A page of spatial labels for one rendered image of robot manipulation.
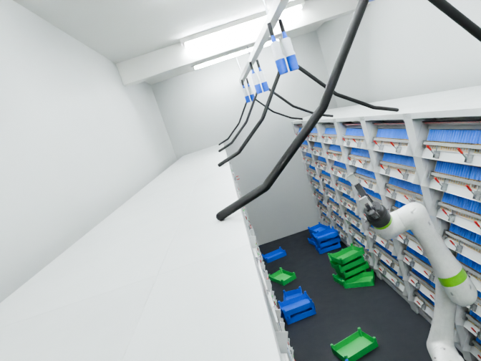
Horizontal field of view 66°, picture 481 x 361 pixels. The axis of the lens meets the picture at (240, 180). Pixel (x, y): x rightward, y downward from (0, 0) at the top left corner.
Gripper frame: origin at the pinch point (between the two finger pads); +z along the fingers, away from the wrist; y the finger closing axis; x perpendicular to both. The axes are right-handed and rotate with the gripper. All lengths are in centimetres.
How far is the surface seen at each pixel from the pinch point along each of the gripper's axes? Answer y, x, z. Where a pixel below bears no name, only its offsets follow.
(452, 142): 38, 48, -51
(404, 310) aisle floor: 40, -35, -220
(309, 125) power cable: -20, 2, 56
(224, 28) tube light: 259, -38, -8
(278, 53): 118, -2, 8
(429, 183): 46, 30, -83
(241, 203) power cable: -30, -24, 54
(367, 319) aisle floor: 41, -66, -210
